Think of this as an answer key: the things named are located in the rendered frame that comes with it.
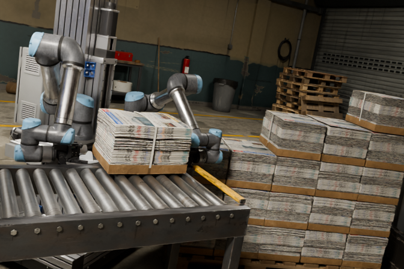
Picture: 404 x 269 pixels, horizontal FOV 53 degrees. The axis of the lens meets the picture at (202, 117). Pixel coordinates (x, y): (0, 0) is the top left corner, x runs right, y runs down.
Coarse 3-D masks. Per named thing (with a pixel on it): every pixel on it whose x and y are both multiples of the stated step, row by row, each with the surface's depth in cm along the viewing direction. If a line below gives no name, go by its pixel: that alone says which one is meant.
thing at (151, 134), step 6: (138, 114) 198; (144, 120) 186; (150, 126) 176; (150, 132) 177; (150, 138) 177; (156, 138) 179; (150, 144) 178; (156, 144) 180; (150, 150) 179; (156, 150) 181; (150, 156) 181; (156, 156) 182; (144, 162) 179
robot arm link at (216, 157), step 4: (208, 152) 220; (212, 152) 220; (216, 152) 220; (220, 152) 224; (208, 156) 219; (212, 156) 220; (216, 156) 221; (220, 156) 223; (208, 160) 219; (212, 160) 221; (216, 160) 222; (220, 160) 223
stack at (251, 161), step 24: (240, 144) 262; (216, 168) 241; (240, 168) 244; (264, 168) 246; (288, 168) 248; (312, 168) 250; (336, 168) 252; (360, 168) 255; (216, 192) 244; (240, 192) 246; (264, 192) 248; (264, 216) 252; (288, 216) 254; (312, 216) 256; (336, 216) 258; (216, 240) 250; (264, 240) 254; (288, 240) 256; (312, 240) 259; (336, 240) 262; (216, 264) 268; (240, 264) 255; (264, 264) 258; (288, 264) 260; (312, 264) 263
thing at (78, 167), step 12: (0, 168) 161; (12, 168) 163; (24, 168) 165; (36, 168) 168; (48, 168) 170; (60, 168) 172; (84, 168) 177; (96, 168) 180; (36, 192) 170; (72, 192) 177
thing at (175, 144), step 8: (144, 112) 203; (152, 112) 206; (160, 120) 191; (168, 120) 194; (176, 120) 196; (168, 128) 180; (176, 128) 182; (184, 128) 184; (168, 136) 182; (176, 136) 184; (184, 136) 185; (160, 144) 181; (168, 144) 183; (176, 144) 184; (184, 144) 186; (160, 152) 182; (168, 152) 184; (176, 152) 186; (184, 152) 188; (160, 160) 183; (168, 160) 185; (176, 160) 187; (184, 160) 189
